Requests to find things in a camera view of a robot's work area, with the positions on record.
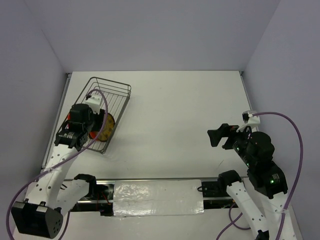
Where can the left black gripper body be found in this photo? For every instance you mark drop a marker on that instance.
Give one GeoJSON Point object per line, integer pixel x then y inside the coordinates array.
{"type": "Point", "coordinates": [95, 122]}

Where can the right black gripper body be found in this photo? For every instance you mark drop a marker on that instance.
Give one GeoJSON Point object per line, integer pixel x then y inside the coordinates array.
{"type": "Point", "coordinates": [240, 138]}

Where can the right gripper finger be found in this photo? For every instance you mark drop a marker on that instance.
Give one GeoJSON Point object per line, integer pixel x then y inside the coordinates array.
{"type": "Point", "coordinates": [227, 145]}
{"type": "Point", "coordinates": [215, 135]}

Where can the orange plate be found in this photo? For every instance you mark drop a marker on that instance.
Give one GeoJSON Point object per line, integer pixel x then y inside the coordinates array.
{"type": "Point", "coordinates": [92, 135]}

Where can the yellow patterned plate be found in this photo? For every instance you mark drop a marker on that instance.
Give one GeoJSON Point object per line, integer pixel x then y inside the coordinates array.
{"type": "Point", "coordinates": [108, 129]}

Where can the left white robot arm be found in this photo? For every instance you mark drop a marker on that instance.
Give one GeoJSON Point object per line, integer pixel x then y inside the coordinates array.
{"type": "Point", "coordinates": [42, 211]}

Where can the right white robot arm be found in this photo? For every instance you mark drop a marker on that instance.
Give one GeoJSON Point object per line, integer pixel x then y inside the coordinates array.
{"type": "Point", "coordinates": [256, 150]}

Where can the silver foil tape patch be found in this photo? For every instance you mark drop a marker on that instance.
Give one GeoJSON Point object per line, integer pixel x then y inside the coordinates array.
{"type": "Point", "coordinates": [157, 198]}

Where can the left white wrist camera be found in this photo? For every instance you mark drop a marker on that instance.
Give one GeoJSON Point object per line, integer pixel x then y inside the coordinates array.
{"type": "Point", "coordinates": [94, 101]}

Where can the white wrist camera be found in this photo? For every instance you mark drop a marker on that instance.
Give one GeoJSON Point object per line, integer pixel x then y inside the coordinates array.
{"type": "Point", "coordinates": [94, 101]}
{"type": "Point", "coordinates": [250, 119]}

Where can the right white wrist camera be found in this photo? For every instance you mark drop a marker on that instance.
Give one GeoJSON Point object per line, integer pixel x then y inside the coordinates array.
{"type": "Point", "coordinates": [250, 119]}

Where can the wire dish rack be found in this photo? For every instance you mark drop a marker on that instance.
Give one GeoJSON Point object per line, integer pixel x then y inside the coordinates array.
{"type": "Point", "coordinates": [115, 97]}

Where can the metal base rail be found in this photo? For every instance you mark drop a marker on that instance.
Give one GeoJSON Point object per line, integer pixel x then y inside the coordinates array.
{"type": "Point", "coordinates": [101, 199]}

